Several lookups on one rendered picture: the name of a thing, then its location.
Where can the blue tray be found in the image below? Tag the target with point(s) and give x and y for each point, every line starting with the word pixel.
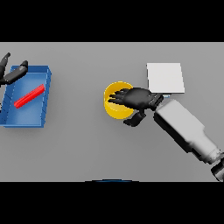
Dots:
pixel 26 97

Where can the yellow bowl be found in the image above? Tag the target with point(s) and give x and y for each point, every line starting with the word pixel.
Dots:
pixel 116 107

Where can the pale square measuring scale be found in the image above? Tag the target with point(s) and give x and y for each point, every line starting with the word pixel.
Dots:
pixel 165 77

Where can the red beaker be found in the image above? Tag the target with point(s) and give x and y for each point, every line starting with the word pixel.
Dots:
pixel 29 96

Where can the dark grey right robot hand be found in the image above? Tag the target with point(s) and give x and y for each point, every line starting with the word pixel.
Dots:
pixel 137 98

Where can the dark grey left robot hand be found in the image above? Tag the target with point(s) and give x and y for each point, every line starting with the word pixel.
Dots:
pixel 13 75

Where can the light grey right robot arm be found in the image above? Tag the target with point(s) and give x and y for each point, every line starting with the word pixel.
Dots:
pixel 186 130

